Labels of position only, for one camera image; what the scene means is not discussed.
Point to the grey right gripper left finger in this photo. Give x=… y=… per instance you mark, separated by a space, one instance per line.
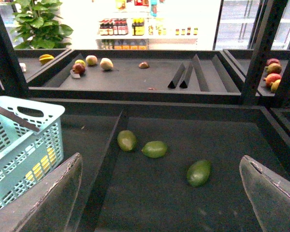
x=46 y=207

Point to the yellow mango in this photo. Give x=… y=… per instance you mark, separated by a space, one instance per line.
x=43 y=167

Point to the black shelf upright post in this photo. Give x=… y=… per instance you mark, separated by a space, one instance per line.
x=271 y=19

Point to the green potted plant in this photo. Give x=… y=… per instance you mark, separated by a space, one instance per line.
x=38 y=25

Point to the brown basket handle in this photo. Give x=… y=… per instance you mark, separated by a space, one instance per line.
x=20 y=121

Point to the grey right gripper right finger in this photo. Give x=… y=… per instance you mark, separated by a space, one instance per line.
x=268 y=193

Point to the light blue plastic basket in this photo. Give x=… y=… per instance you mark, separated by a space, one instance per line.
x=21 y=149

